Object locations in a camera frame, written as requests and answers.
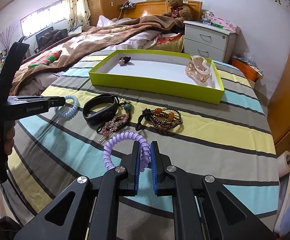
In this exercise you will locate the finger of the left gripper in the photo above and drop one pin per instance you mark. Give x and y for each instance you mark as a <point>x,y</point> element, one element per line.
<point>56,101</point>

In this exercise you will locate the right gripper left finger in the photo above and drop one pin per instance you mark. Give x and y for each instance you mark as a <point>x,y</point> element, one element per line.
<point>87,208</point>

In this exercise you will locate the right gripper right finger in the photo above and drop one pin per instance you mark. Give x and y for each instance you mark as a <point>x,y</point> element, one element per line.
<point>203,207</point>

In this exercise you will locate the beige translucent hair claw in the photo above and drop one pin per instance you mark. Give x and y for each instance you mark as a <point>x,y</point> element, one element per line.
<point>197,69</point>

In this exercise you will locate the person's left hand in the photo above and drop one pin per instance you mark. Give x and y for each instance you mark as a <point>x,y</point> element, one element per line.
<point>9,140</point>

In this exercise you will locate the black chair with clothes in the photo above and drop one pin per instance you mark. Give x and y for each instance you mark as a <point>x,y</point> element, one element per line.
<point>49,37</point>

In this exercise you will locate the brown fleece blanket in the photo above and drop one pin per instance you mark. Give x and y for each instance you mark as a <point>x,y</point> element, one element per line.
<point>74,48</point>

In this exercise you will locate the striped table cloth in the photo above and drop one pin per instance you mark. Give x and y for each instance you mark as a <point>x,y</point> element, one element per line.
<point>230,141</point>

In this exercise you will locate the spotted window curtain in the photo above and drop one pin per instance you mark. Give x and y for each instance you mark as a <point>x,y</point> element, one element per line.
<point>77,13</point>

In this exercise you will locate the white paper roll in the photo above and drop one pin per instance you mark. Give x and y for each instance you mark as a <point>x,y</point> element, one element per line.
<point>283,162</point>

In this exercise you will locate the green shallow cardboard box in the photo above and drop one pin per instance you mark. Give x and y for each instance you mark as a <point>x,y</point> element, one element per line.
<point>156,71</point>

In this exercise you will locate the yellow pillow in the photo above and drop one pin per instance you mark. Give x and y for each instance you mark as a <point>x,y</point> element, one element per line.
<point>167,42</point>

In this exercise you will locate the wooden headboard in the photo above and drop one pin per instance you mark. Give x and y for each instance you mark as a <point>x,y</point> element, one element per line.
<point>158,7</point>

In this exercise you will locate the orange storage box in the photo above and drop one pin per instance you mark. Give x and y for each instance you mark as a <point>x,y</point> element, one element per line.
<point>250,72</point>

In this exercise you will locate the brown teddy bear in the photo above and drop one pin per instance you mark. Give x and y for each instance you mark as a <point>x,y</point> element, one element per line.
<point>179,11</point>

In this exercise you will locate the white two-drawer nightstand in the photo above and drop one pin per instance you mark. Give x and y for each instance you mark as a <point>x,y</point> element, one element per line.
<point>209,41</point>

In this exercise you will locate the pink floral tissue box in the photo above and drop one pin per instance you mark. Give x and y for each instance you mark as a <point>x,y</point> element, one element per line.
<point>227,25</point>

